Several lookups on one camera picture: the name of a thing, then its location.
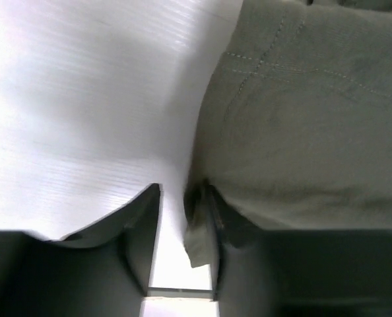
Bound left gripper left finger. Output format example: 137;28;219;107
0;184;160;316

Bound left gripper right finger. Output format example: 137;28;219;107
204;184;392;316

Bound olive green shorts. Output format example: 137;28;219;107
183;1;392;267

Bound front aluminium rail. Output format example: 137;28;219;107
147;287;212;300

